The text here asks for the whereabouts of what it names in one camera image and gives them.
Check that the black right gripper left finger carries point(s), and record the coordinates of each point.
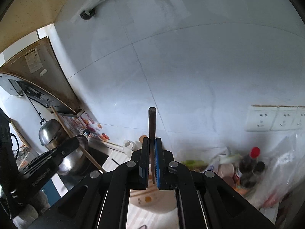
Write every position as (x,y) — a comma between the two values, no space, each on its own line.
(128,176)

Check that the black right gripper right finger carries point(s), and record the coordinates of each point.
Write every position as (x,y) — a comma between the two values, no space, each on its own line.
(172,175)

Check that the light bamboo chopstick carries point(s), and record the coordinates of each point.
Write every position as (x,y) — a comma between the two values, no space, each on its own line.
(82,149)

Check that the dark brown chopstick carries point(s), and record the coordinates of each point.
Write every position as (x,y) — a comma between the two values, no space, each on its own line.
(152,135)

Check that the cream utensil holder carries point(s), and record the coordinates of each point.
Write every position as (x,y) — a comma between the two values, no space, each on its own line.
(154,200)

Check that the steel steamer pot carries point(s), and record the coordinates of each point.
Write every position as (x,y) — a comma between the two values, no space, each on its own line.
(52,134)

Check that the steel wok with lid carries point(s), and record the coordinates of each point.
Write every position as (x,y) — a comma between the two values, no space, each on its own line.
(73,163)

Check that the red cap sauce bottle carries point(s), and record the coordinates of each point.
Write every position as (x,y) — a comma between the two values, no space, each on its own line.
(244,176)

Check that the range hood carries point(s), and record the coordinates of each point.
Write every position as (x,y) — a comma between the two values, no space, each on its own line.
(35,73)

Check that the clear plastic bag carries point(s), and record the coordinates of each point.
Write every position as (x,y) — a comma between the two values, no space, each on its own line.
(285,170)

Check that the colourful wall sticker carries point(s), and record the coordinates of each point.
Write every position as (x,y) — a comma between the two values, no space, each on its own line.
(78,124)

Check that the white wall socket panel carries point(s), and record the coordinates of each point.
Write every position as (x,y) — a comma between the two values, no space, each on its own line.
(275,118)

